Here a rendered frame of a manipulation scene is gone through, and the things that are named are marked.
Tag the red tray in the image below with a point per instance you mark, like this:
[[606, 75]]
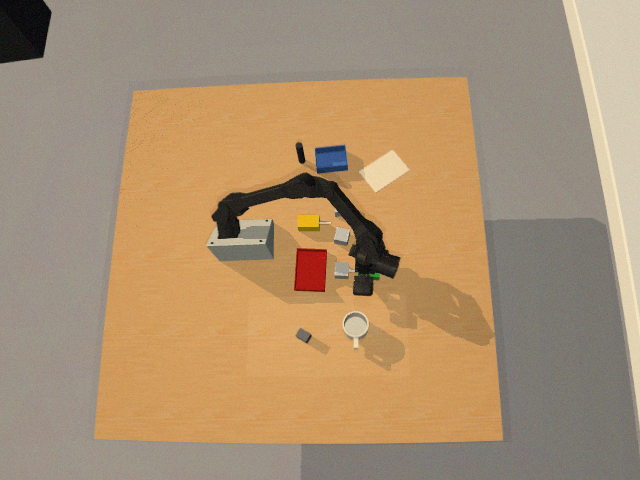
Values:
[[310, 271]]

